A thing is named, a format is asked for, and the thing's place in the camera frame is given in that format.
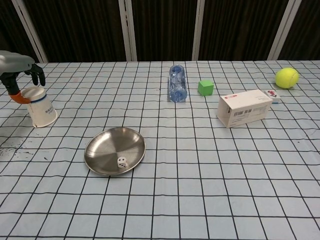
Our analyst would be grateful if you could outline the white paper cup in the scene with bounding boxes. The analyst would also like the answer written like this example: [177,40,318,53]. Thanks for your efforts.
[20,86,58,129]

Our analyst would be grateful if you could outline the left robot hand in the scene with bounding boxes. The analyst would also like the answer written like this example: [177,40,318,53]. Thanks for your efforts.
[0,49,46,105]

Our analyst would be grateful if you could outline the mahjong tile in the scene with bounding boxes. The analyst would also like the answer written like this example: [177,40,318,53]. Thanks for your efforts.
[264,89,281,104]

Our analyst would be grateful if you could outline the green cube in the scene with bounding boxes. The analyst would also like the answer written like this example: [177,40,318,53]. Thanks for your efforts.
[197,79,215,97]

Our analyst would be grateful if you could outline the clear plastic water bottle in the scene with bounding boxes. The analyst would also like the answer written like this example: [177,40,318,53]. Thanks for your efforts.
[167,64,189,103]

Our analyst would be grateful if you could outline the round steel plate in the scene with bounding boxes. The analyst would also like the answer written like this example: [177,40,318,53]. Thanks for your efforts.
[84,127,147,177]

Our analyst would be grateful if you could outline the black curtain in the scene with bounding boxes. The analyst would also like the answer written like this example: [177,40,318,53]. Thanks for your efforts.
[0,0,320,64]

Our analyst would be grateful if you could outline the yellow tennis ball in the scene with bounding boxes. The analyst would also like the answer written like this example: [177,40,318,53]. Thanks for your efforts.
[275,67,300,89]

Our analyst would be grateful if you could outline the white frame post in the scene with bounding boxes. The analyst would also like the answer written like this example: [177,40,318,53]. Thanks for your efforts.
[11,0,49,63]
[267,0,304,61]
[191,0,212,61]
[118,0,138,62]

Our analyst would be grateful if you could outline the light blue checkered tablecloth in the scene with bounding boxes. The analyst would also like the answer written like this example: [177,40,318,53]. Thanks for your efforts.
[0,59,320,240]

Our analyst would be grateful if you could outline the white carton box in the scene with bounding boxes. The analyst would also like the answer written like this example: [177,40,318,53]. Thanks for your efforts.
[216,89,274,129]

